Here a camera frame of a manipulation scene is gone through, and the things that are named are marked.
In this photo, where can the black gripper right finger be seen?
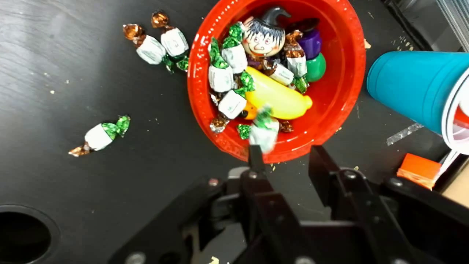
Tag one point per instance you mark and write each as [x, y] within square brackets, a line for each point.
[371, 220]

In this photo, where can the orange plastic toy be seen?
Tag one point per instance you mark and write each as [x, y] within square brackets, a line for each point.
[418, 170]

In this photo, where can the yellow wrapped sweet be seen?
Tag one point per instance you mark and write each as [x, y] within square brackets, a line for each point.
[279, 97]

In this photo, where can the witch head toy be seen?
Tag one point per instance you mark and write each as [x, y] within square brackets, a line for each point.
[264, 38]

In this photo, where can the red bowl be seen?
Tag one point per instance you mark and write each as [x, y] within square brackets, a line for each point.
[338, 97]

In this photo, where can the teal cup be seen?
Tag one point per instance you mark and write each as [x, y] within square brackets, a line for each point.
[411, 82]

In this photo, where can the small green ball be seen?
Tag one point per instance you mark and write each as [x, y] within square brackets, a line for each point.
[317, 67]

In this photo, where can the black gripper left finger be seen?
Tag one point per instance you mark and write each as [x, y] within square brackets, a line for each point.
[264, 220]

